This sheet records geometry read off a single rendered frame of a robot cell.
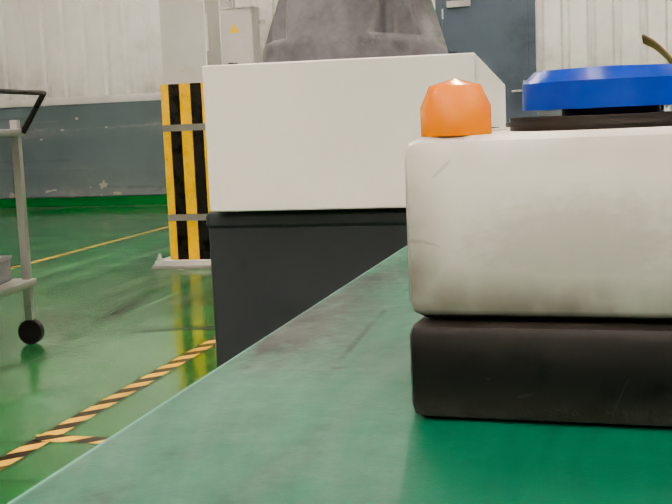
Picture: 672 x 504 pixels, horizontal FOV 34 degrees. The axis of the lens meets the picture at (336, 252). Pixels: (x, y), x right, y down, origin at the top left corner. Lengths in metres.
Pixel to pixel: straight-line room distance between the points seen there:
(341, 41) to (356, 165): 0.10
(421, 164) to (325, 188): 0.57
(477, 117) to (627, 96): 0.03
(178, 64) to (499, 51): 5.28
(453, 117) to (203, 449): 0.08
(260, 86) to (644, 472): 0.63
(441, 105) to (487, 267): 0.03
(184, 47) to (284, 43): 5.81
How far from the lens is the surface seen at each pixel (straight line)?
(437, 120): 0.23
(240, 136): 0.81
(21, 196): 4.51
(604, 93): 0.24
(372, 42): 0.83
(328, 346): 0.31
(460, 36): 11.39
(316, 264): 0.82
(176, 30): 6.69
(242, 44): 11.69
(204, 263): 6.58
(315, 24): 0.84
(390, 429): 0.23
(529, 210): 0.22
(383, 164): 0.78
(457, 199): 0.23
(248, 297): 0.84
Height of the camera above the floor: 0.84
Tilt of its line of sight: 7 degrees down
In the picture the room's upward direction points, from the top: 2 degrees counter-clockwise
